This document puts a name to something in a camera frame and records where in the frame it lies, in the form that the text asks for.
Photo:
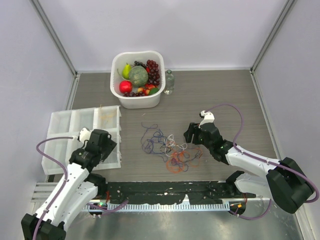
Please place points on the green lime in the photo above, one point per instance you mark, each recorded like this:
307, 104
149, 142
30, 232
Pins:
153, 91

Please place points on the clear plastic bottle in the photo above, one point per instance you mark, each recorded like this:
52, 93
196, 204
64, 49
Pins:
169, 82

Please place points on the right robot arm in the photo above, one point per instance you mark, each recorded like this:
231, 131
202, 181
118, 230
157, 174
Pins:
282, 181

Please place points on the green melon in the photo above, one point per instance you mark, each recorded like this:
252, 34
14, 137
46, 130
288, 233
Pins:
138, 76

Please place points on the aluminium rail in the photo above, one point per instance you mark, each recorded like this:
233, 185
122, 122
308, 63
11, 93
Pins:
42, 191

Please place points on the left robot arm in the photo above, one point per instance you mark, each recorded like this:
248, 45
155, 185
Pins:
75, 189

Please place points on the slotted cable duct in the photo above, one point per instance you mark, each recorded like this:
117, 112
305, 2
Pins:
183, 207

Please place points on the green pear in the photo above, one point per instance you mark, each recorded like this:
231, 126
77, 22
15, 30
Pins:
126, 71

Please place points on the dark grape bunch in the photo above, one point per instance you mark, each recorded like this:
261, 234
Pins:
141, 64

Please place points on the peach fruit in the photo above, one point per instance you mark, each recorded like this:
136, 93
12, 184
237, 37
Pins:
146, 89

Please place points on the red apple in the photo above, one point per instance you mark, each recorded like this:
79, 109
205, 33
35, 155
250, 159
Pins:
125, 86

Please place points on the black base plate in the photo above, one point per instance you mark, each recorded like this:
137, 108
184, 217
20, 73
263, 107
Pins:
170, 192

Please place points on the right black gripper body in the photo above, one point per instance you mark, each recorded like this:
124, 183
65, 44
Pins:
198, 138

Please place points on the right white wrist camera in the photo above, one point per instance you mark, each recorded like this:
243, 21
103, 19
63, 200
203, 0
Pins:
207, 117

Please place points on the white compartment tray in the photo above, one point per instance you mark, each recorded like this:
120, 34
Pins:
68, 123

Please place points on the red grape bunch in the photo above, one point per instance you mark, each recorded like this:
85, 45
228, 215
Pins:
153, 71

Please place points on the dark cherries front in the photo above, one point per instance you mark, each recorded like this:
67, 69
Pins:
134, 94

